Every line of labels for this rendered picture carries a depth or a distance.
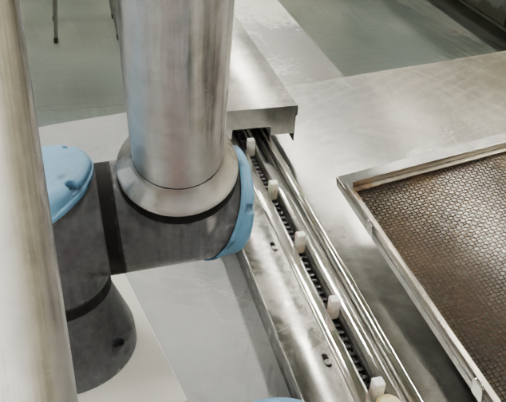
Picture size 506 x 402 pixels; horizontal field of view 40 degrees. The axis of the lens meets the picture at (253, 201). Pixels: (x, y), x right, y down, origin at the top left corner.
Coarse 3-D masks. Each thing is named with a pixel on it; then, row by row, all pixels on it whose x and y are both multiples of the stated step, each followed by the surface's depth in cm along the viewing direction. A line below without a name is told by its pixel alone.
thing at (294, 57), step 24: (240, 0) 200; (264, 0) 201; (264, 24) 185; (288, 24) 186; (264, 48) 171; (288, 48) 172; (312, 48) 173; (288, 72) 160; (312, 72) 161; (336, 72) 161
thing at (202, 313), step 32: (64, 128) 132; (96, 128) 133; (96, 160) 123; (224, 256) 103; (160, 288) 97; (192, 288) 97; (224, 288) 97; (160, 320) 91; (192, 320) 92; (224, 320) 92; (256, 320) 92; (192, 352) 87; (224, 352) 87; (256, 352) 88; (192, 384) 83; (224, 384) 83; (256, 384) 83
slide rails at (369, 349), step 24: (240, 144) 125; (264, 144) 125; (264, 192) 112; (288, 192) 112; (288, 240) 102; (312, 240) 102; (312, 288) 94; (336, 288) 94; (336, 336) 86; (360, 336) 87; (384, 360) 83; (360, 384) 80
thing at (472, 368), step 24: (504, 144) 110; (408, 168) 108; (432, 168) 108; (456, 168) 108; (504, 168) 106; (456, 216) 99; (480, 216) 98; (504, 216) 98; (384, 240) 95; (408, 240) 96; (432, 240) 96; (456, 240) 95; (432, 288) 88; (456, 288) 88; (480, 288) 87; (432, 312) 84; (456, 312) 85; (504, 312) 84; (456, 336) 82; (504, 336) 81; (504, 360) 78; (504, 384) 76
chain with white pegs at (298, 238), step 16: (256, 160) 122; (272, 192) 112; (288, 224) 107; (304, 240) 100; (304, 256) 101; (320, 288) 95; (336, 304) 89; (336, 320) 90; (352, 352) 86; (368, 384) 81; (384, 384) 78
